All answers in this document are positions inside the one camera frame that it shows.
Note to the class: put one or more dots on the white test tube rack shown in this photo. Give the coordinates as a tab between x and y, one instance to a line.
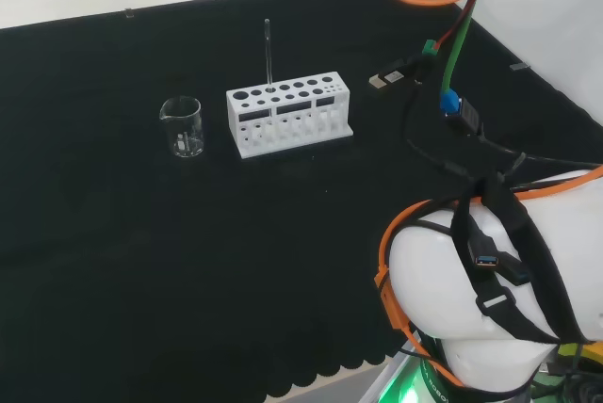
287	125

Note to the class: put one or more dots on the clear glass beaker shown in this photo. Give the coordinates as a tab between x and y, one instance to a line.
183	130

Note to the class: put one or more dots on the black bench cloth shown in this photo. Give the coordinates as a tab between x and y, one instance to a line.
141	257

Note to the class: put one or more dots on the clear cloth clip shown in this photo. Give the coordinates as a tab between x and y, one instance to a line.
129	12
517	66

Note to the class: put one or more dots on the silver and black usb plug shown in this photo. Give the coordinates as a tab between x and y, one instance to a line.
384	79

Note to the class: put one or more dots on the clear glass rod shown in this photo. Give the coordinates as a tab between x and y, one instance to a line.
268	54

